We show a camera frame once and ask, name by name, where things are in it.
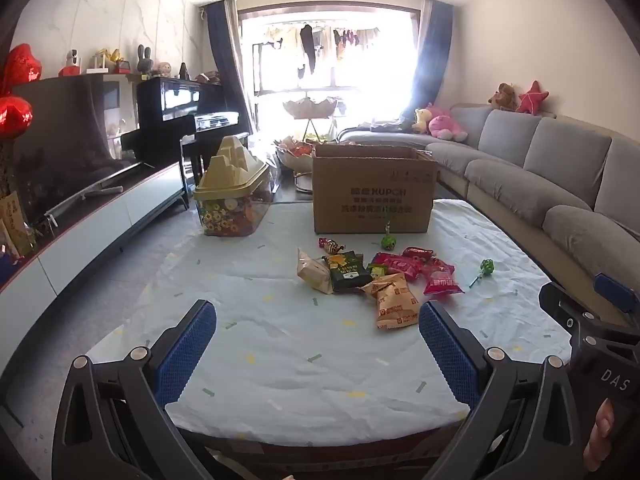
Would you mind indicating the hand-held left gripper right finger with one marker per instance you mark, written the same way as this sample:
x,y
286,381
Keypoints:
x,y
450,360

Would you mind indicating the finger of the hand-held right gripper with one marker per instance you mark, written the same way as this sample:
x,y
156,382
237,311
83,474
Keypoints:
x,y
617,292
560,305

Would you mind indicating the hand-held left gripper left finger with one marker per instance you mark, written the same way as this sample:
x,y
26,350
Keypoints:
x,y
187,355

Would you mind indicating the pink snack packet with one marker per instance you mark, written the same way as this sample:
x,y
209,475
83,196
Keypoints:
x,y
442,284

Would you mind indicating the orange snack packet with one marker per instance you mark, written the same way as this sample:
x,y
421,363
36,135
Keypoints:
x,y
395,305

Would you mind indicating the green lollipop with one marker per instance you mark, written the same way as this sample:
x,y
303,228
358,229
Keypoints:
x,y
389,241
486,266

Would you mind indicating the dark red snack packet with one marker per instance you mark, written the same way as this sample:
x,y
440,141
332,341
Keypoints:
x,y
442,264

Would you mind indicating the magenta snack packet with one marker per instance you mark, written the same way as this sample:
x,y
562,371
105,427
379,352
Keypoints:
x,y
395,262

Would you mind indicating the red candy packet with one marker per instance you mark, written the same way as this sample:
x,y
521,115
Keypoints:
x,y
417,252

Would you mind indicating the yellow green snack packet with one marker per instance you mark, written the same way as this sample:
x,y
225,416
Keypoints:
x,y
377,272

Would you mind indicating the dark green snack packet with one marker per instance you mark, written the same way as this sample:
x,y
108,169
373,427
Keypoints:
x,y
347,272

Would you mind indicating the beige snack packet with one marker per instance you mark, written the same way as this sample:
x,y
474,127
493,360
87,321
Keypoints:
x,y
314,272

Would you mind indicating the red candy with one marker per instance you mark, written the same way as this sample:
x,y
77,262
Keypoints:
x,y
330,246

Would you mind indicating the brown cardboard box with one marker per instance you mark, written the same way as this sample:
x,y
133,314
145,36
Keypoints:
x,y
370,195

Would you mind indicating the person's right hand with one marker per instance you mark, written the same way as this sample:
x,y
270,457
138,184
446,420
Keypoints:
x,y
600,435

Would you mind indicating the pale blue tablecloth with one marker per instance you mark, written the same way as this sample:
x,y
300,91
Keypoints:
x,y
280,320

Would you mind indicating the grey sofa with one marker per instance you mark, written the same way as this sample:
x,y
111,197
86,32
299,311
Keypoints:
x,y
550,160

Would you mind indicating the pale blue television cabinet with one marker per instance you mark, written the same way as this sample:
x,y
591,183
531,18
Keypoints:
x,y
100,230

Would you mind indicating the candy container with gold lid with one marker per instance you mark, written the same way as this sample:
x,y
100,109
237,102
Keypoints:
x,y
230,175

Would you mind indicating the pink star pillow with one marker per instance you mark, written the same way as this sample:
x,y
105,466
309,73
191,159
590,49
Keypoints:
x,y
532,97

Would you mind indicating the pink plush toy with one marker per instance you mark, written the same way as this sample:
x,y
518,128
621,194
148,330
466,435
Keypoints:
x,y
445,125

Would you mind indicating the brown plush toy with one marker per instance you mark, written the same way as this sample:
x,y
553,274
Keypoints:
x,y
504,96

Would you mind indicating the yellow printed bag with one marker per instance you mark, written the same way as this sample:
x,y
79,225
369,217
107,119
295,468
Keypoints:
x,y
12,225

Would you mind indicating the yellow plush toy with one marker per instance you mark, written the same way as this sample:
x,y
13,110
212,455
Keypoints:
x,y
421,119

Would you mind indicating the black television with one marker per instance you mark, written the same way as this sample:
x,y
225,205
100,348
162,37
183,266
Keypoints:
x,y
65,150

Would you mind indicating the black piano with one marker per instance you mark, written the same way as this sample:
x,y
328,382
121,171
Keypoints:
x,y
165,105

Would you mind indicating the blue curtain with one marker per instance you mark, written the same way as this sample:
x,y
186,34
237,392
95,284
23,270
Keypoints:
x,y
435,60
225,60

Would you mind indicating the white tiered snack tray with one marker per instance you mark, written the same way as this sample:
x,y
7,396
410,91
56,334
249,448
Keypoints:
x,y
310,107

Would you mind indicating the black metronome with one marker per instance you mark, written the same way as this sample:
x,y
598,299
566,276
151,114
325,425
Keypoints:
x,y
183,72

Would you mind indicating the pink doll figure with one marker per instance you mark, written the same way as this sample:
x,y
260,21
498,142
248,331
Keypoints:
x,y
165,70

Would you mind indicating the red heart balloon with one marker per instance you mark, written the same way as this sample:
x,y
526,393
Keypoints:
x,y
20,67
15,117

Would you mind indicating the grey rabbit figure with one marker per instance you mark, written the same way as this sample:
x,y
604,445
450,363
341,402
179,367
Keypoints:
x,y
145,60

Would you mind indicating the yellow ornament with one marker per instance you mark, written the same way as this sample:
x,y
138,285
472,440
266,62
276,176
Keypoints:
x,y
105,60

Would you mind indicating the row of hanging clothes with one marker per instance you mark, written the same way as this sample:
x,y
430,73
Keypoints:
x,y
310,45

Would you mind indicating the white camera on red base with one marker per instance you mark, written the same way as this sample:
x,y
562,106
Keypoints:
x,y
72,62

